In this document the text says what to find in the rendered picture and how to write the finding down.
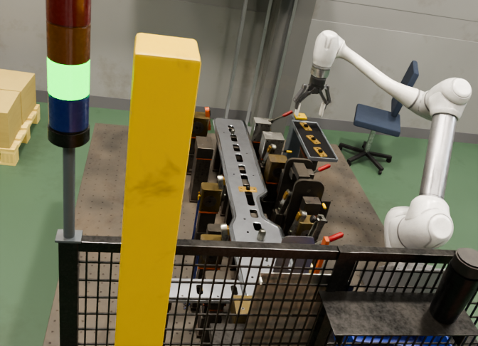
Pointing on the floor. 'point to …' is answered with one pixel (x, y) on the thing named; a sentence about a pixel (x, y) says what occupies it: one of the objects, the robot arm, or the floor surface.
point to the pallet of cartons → (16, 112)
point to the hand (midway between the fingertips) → (309, 113)
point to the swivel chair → (380, 122)
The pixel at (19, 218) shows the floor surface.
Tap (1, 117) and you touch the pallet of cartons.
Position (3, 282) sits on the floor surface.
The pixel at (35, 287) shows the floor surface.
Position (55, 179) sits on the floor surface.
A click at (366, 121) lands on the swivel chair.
